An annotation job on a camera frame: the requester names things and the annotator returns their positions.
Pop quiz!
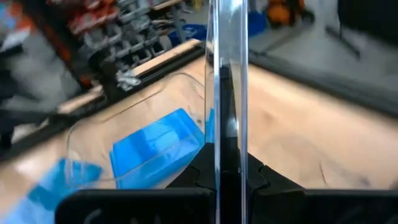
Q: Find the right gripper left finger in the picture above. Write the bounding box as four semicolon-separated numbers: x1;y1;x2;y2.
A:
55;143;217;224

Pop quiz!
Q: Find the clear black jewel case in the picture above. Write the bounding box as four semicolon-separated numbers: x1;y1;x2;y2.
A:
204;0;249;224

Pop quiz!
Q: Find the parts bin rack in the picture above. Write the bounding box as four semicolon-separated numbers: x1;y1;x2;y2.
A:
46;0;175;82

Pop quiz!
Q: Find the blue storage bin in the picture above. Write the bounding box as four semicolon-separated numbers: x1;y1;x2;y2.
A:
167;23;208;47
248;11;268;38

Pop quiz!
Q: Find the clear plastic bin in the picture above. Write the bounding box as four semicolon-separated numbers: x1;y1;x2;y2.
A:
63;71;215;190

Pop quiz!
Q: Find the orange machine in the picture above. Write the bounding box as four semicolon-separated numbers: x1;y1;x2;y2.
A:
267;0;307;27

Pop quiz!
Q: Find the black backdrop panel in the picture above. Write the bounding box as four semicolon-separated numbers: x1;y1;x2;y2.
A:
337;0;398;44

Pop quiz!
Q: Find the black stand leg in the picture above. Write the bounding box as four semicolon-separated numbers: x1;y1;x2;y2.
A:
325;26;361;60

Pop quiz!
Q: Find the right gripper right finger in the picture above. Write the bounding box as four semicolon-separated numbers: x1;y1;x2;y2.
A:
248;154;398;224

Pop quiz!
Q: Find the grey metal base plate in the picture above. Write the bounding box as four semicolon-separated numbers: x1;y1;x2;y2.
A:
116;70;142;93

